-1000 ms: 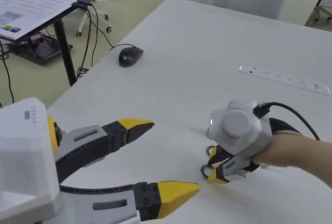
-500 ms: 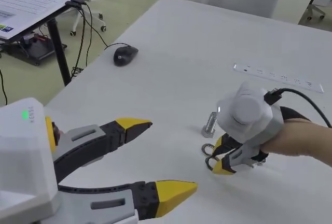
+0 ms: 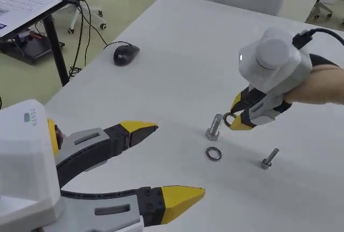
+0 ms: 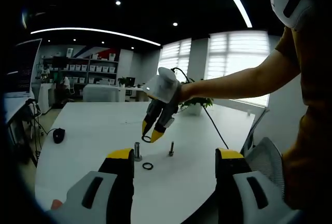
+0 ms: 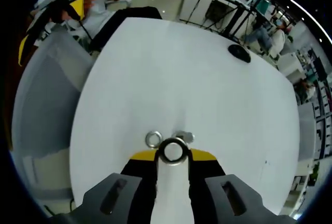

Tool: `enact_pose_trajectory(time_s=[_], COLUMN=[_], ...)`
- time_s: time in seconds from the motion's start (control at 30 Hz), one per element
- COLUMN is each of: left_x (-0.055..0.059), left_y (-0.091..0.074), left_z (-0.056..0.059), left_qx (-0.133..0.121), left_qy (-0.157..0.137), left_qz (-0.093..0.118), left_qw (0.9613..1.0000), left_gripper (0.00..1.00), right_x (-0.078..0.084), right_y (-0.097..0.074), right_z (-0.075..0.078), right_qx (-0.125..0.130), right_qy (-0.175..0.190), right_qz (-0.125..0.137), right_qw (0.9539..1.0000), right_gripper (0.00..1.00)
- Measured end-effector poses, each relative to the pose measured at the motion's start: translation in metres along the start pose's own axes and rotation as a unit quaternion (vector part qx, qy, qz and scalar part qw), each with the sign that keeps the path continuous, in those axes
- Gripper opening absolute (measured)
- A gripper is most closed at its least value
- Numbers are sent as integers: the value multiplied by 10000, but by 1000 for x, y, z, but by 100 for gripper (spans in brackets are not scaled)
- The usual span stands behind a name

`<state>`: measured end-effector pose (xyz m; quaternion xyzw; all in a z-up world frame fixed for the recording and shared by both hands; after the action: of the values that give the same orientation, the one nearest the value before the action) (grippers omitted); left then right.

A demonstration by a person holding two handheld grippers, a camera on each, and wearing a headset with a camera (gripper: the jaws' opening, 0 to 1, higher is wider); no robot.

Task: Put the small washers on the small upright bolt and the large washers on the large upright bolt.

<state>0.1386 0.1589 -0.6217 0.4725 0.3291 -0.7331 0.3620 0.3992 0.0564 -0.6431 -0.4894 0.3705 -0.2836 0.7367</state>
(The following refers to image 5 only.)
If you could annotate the black oval object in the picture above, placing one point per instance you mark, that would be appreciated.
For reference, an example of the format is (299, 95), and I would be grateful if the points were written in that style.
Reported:
(239, 52)

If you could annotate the metal bolt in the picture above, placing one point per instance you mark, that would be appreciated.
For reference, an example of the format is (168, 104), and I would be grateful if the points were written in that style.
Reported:
(185, 136)

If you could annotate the large metal washer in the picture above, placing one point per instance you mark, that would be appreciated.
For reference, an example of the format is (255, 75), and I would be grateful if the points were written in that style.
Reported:
(147, 141)
(161, 154)

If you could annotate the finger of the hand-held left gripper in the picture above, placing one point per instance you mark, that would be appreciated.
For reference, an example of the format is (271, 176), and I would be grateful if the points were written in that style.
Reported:
(24, 46)
(76, 7)

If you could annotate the grey panel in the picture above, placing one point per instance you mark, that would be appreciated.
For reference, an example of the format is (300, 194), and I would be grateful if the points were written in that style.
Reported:
(44, 99)

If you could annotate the white office chair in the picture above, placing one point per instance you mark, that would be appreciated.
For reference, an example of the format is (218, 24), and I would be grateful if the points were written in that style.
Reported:
(277, 45)

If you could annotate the office shelf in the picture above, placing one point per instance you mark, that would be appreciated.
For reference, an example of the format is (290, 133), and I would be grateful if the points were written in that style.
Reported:
(320, 120)

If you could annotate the person's body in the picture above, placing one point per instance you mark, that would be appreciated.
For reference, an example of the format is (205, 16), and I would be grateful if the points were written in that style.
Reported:
(103, 19)

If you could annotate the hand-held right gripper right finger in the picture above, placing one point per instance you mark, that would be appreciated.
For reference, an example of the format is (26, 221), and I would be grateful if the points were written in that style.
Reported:
(207, 167)

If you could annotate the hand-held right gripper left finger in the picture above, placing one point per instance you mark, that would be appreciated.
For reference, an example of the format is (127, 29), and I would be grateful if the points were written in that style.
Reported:
(135, 182)

